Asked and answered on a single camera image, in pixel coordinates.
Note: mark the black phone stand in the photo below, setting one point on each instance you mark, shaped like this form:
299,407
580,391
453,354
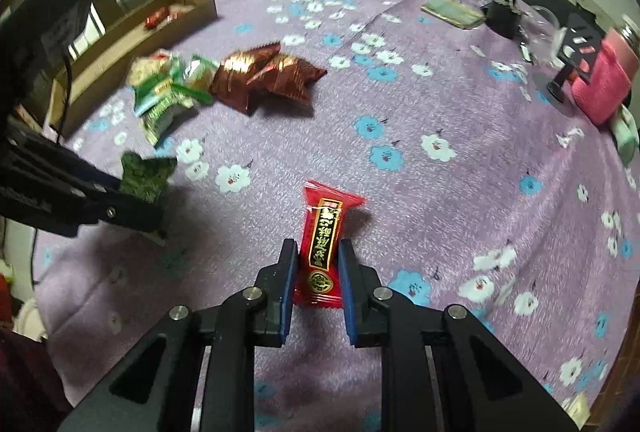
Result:
580,45

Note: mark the purple floral blanket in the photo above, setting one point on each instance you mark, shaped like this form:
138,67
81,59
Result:
400,112

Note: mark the small paper card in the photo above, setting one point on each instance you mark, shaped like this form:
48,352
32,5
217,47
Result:
577,409

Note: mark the red candy packet black label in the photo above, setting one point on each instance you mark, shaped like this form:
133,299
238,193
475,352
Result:
322,242

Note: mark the green pea snack packet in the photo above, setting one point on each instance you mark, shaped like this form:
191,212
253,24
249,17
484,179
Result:
160,122
145,172

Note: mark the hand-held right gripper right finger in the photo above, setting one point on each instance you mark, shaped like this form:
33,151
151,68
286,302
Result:
348,307

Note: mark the flat paper booklet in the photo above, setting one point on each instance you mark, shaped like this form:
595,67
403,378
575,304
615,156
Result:
452,11

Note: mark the plain red snack packet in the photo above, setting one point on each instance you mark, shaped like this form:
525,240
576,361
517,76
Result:
156,17

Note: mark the clear green cake packet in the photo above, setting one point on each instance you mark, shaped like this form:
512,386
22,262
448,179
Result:
200,71

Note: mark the clear glass jar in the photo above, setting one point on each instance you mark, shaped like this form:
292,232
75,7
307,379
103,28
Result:
542,25

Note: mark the dark red snack packet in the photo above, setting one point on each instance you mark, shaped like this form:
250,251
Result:
290,80
235,80

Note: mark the red cloth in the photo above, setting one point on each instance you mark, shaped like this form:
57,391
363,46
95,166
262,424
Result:
25,387

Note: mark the light green cloth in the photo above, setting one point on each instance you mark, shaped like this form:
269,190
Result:
627,135

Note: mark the white green snack packet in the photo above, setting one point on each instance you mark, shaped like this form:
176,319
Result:
147,71

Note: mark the bottle with pink sleeve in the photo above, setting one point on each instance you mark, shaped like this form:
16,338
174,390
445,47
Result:
602,82

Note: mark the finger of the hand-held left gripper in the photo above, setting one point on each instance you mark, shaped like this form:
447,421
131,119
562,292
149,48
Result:
125,214
65,162

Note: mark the small black device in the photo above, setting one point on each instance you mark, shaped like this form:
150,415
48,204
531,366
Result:
500,15

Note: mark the cardboard box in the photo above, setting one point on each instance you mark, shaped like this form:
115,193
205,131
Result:
115,42

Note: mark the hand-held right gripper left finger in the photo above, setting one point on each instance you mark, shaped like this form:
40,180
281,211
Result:
286,297

